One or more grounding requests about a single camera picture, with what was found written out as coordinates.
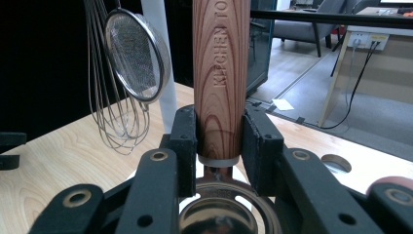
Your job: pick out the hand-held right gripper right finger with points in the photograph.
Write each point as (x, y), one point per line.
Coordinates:
(259, 152)

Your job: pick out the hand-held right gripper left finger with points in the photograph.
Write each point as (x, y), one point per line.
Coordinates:
(185, 143)

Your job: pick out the white hook rack stand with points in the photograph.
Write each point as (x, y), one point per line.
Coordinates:
(168, 112)

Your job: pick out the small black floor block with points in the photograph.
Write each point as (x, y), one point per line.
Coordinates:
(300, 120)
(256, 104)

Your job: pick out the white paper sheet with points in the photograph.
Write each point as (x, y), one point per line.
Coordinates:
(283, 104)

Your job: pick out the dark glass cabinet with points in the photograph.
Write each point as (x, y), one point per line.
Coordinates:
(259, 58)

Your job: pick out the grey chair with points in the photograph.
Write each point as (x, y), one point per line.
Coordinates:
(302, 29)

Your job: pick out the black horizontal metal bar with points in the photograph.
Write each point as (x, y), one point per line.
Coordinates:
(324, 18)

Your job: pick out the wooden cabinet with power strip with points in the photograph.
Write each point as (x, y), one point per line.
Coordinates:
(389, 74)

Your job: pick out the white power strip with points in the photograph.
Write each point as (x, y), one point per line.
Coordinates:
(367, 40)

